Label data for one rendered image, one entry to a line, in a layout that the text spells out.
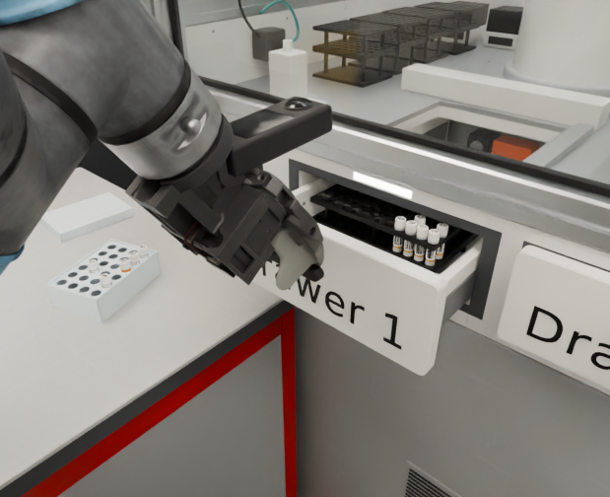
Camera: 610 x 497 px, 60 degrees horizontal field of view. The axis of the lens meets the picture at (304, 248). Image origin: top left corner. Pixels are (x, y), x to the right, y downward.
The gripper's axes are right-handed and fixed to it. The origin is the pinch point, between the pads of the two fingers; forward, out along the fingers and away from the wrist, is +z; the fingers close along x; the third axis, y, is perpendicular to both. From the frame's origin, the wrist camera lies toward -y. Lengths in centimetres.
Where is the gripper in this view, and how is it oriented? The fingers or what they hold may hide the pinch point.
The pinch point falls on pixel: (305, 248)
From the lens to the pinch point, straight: 53.7
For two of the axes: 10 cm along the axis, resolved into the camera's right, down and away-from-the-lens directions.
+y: -5.4, 8.1, -2.1
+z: 3.8, 4.6, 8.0
